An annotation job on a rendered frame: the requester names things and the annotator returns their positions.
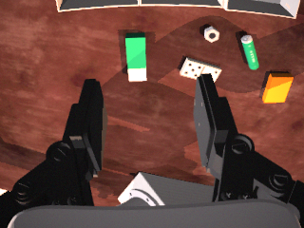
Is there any peach open-top bin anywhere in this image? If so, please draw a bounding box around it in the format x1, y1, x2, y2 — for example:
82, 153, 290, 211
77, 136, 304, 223
56, 0, 300, 19

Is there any peach domino tile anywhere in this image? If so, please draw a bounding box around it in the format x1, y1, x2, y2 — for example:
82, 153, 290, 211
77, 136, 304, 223
180, 58, 221, 82

